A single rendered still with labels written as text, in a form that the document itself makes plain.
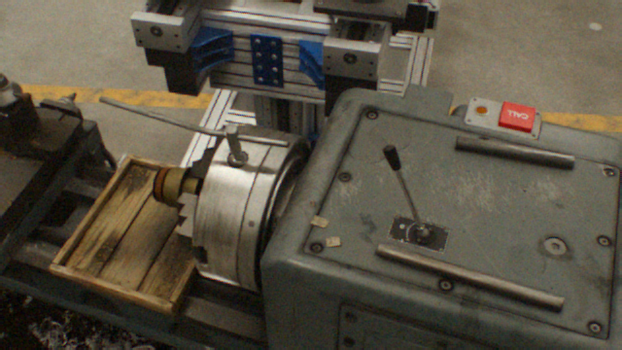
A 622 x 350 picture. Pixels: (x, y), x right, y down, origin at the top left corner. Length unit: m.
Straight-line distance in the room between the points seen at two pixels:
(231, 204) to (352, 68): 0.61
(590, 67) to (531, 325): 2.62
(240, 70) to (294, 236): 0.93
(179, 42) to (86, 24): 2.03
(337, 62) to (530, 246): 0.75
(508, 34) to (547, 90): 0.43
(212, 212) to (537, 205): 0.55
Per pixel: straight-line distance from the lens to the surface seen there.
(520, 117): 1.31
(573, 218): 1.19
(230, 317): 1.47
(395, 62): 3.05
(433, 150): 1.23
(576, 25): 3.83
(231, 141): 1.18
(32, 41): 3.78
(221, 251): 1.24
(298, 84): 1.93
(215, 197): 1.22
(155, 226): 1.61
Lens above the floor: 2.14
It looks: 49 degrees down
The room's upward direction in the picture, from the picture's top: 1 degrees counter-clockwise
